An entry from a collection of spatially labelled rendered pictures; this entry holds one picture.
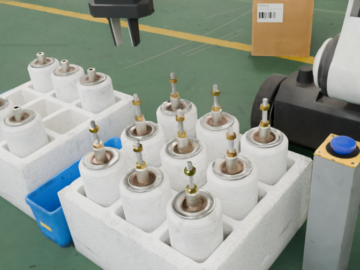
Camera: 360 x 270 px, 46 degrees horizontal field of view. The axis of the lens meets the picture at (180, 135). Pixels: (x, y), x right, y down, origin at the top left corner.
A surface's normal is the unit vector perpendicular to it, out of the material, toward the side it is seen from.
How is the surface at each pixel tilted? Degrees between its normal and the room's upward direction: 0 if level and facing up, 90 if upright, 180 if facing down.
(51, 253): 0
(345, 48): 54
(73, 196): 0
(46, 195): 88
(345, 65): 62
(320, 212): 90
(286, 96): 45
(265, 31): 89
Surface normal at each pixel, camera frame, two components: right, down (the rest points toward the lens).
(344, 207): -0.63, 0.48
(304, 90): -0.50, -0.24
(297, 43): -0.28, 0.54
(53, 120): 0.77, 0.29
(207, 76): -0.09, -0.83
